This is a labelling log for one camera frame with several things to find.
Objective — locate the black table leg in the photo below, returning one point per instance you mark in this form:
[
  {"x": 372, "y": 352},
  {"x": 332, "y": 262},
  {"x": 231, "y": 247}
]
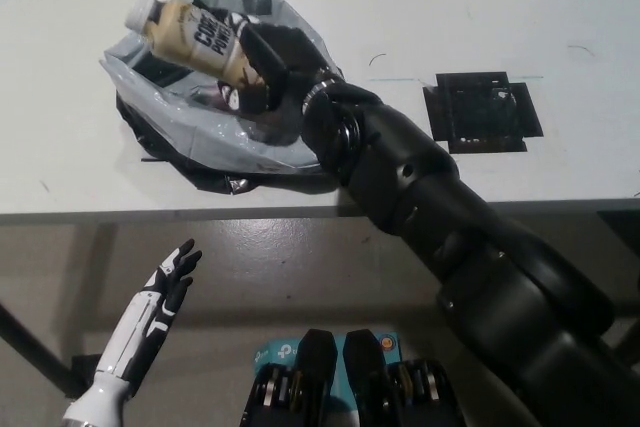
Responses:
[{"x": 35, "y": 347}]

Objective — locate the black tape square marker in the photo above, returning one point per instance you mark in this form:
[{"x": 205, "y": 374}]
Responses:
[{"x": 480, "y": 112}]

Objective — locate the beige protein shake bottle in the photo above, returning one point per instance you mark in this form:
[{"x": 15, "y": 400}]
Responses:
[{"x": 200, "y": 39}]

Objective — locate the grey plastic bag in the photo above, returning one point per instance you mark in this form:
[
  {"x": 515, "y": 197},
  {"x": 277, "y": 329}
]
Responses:
[{"x": 200, "y": 127}]

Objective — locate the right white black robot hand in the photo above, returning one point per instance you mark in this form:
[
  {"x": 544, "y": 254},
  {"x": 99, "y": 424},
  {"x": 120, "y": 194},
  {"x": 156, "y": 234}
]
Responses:
[{"x": 285, "y": 57}]

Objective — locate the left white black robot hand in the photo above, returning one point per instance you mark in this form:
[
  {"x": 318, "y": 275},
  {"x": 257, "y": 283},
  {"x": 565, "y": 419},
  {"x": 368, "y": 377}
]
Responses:
[{"x": 150, "y": 312}]

